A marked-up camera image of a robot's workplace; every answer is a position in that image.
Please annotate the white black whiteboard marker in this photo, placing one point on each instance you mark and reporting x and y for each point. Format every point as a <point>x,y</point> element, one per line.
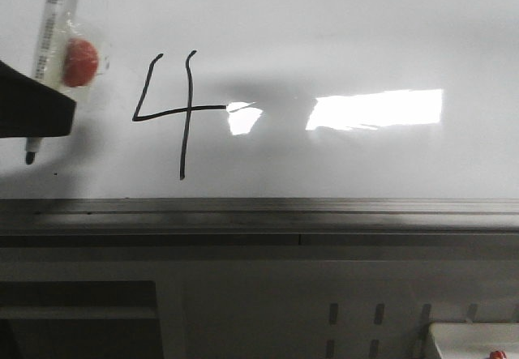
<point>52,41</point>

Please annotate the small red object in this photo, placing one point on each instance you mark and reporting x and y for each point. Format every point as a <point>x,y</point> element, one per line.
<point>498,354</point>

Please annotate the white whiteboard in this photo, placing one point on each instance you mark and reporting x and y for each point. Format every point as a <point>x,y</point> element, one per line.
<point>288,98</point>

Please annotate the white slotted metal panel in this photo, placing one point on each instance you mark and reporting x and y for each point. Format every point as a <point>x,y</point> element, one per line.
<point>325,309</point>

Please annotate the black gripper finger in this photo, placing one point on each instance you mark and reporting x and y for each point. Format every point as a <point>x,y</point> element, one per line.
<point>31,109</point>

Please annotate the red round magnet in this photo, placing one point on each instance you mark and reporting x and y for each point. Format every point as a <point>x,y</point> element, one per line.
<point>81,63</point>

